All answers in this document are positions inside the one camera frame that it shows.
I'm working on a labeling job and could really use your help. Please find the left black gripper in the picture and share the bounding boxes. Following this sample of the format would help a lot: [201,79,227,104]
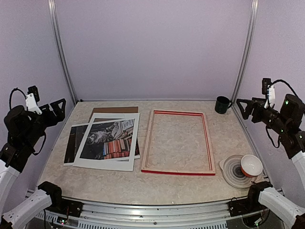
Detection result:
[23,98,66,148]

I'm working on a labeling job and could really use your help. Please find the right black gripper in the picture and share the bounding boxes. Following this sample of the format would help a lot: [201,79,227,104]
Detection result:
[237,98,290,135]

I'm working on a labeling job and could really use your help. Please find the cat and books photo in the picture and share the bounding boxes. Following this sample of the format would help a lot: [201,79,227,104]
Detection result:
[64,120,134,166]

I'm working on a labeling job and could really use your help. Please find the white photo mat board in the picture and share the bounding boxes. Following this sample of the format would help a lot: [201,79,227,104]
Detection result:
[73,113,140,172]

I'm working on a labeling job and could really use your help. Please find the red wooden picture frame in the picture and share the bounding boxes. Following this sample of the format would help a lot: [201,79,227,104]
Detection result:
[141,110,216,176]

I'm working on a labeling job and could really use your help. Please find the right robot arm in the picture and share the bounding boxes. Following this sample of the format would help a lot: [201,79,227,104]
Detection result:
[236,94,305,229]

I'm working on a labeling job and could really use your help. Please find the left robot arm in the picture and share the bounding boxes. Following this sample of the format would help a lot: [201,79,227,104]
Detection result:
[0,99,67,229]

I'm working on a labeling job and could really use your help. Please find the dark green mug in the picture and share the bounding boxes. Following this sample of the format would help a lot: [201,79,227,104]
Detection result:
[214,96,233,114]

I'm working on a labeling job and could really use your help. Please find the white orange bowl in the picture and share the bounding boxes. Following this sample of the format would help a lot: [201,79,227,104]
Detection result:
[241,155,263,177]

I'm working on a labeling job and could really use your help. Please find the clear glass plate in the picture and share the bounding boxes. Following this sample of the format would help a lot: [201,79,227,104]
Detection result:
[219,155,264,189]

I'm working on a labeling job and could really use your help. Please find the brown backing board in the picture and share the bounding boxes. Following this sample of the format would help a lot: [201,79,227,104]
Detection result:
[88,106,138,122]

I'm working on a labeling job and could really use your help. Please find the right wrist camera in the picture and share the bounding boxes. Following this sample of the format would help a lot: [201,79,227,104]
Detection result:
[262,78,275,109]

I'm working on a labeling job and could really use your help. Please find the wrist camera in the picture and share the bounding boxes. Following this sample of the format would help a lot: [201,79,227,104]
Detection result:
[262,78,275,109]
[25,85,42,115]

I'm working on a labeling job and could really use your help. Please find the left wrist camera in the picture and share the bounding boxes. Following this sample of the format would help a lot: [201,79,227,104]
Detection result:
[25,85,42,115]

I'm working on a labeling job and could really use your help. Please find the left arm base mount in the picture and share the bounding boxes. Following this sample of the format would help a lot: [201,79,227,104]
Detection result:
[46,198,84,218]

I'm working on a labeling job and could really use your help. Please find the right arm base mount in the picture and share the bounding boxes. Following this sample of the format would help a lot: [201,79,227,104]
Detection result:
[228,198,264,217]

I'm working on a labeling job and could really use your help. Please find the right aluminium post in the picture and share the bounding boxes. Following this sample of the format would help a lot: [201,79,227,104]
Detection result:
[231,0,259,103]

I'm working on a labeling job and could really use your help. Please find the aluminium post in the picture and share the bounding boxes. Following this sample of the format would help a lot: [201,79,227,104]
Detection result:
[48,0,78,105]
[231,0,259,103]

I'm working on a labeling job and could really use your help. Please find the front aluminium rail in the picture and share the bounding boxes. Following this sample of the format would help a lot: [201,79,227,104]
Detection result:
[23,189,286,229]

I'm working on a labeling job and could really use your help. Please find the left aluminium post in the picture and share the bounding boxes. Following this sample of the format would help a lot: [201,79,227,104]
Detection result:
[48,0,78,105]

